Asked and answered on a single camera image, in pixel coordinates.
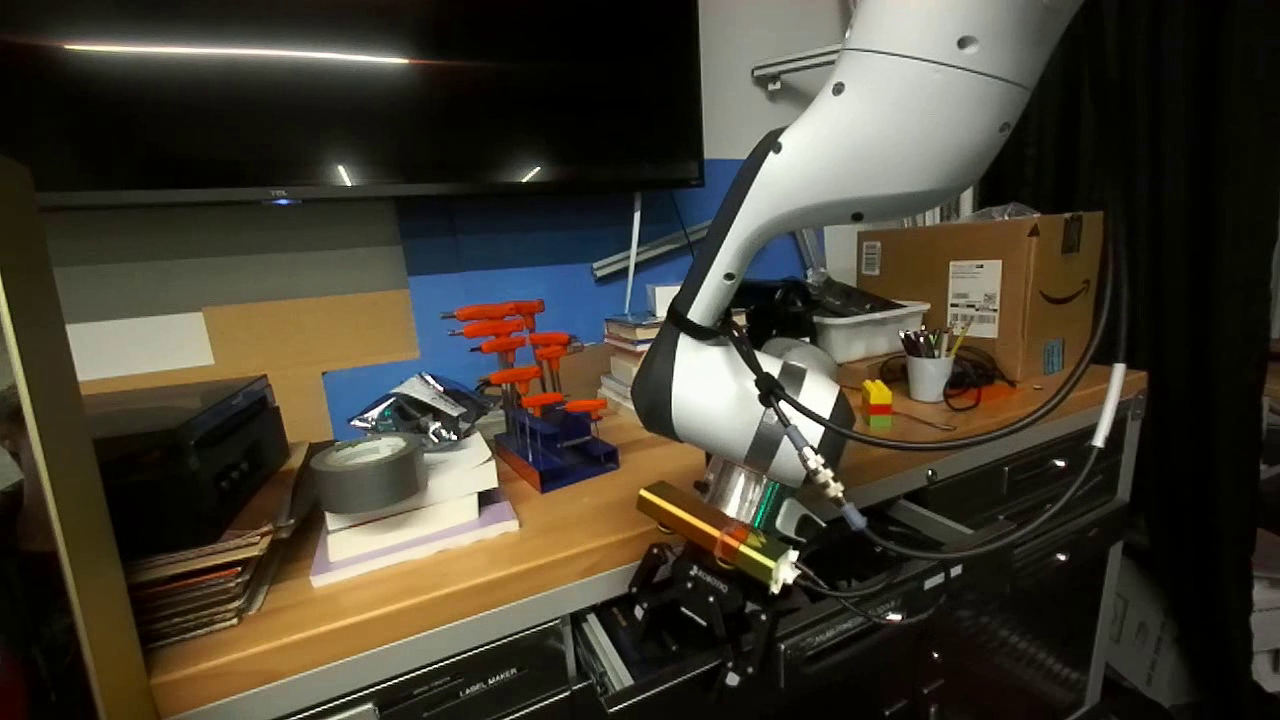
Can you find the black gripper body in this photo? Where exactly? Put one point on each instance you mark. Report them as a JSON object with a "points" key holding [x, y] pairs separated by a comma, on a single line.
{"points": [[686, 590]]}

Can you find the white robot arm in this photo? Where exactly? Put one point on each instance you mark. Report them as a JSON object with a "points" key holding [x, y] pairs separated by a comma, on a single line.
{"points": [[913, 113]]}

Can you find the open grey metal drawer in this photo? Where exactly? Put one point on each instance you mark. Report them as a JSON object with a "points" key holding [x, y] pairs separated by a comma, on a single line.
{"points": [[843, 649]]}

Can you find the closed black drawer cabinet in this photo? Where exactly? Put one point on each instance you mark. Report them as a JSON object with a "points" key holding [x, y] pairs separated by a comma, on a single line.
{"points": [[1022, 637]]}

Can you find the white foam and book stack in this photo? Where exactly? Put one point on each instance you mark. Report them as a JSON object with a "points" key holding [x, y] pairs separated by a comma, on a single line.
{"points": [[456, 506]]}

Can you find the stack of books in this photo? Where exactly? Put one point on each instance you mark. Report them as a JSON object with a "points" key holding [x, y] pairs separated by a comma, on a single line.
{"points": [[626, 354]]}

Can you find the coloured toy brick stack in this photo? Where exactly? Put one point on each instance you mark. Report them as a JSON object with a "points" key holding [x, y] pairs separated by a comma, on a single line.
{"points": [[876, 407]]}

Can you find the white plastic bin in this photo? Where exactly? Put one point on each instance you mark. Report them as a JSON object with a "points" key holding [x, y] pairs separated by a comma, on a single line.
{"points": [[857, 324]]}

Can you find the white pen cup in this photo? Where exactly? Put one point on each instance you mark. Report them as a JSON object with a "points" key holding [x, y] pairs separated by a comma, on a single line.
{"points": [[931, 360]]}

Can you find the cardboard box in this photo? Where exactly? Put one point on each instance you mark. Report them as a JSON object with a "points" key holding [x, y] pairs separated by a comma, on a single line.
{"points": [[1022, 289]]}

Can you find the black box device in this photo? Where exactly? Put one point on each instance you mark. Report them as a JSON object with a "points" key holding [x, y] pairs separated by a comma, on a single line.
{"points": [[183, 463]]}

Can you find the black monitor screen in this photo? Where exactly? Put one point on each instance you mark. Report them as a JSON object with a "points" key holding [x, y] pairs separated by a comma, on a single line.
{"points": [[193, 102]]}

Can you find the grey duct tape roll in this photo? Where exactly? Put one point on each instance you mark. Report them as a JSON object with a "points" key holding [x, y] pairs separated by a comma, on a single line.
{"points": [[365, 473]]}

